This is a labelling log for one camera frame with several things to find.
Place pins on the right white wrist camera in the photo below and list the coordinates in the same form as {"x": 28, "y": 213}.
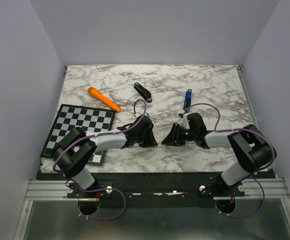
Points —
{"x": 184, "y": 123}

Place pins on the blue stapler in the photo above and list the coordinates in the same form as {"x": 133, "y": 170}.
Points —
{"x": 187, "y": 100}

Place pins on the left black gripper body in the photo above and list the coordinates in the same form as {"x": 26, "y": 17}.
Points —
{"x": 143, "y": 139}

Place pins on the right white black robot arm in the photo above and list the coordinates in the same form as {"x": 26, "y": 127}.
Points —
{"x": 251, "y": 149}

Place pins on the aluminium frame rail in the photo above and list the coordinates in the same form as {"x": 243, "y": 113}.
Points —
{"x": 49, "y": 190}

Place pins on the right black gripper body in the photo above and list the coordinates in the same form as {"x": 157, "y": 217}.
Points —
{"x": 187, "y": 135}

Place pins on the black white checkerboard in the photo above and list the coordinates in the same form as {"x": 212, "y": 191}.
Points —
{"x": 89, "y": 119}

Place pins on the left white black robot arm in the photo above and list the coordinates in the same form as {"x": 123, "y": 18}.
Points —
{"x": 75, "y": 150}

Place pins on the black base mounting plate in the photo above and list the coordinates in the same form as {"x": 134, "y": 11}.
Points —
{"x": 157, "y": 190}

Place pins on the black stapler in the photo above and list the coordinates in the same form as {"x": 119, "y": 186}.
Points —
{"x": 144, "y": 93}

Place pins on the orange plastic cylinder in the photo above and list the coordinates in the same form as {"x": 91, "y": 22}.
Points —
{"x": 96, "y": 94}

